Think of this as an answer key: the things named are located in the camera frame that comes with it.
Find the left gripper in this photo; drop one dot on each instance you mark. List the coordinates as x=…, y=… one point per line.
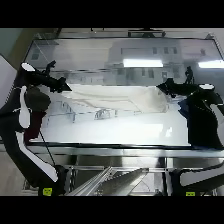
x=60, y=85

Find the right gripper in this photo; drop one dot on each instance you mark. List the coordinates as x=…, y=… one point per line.
x=169, y=87

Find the white garment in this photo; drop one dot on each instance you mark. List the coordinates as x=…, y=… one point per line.
x=116, y=98

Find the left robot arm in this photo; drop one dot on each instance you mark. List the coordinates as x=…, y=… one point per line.
x=13, y=133

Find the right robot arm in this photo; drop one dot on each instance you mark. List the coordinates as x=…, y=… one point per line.
x=203, y=113

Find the blue garment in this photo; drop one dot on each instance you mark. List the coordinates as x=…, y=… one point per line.
x=184, y=108

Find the dark grey garment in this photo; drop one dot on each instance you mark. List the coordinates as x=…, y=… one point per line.
x=38, y=99

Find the dark red garment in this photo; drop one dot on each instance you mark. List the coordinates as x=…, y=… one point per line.
x=35, y=126

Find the silver frame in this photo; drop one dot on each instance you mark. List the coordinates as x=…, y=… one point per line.
x=126, y=181

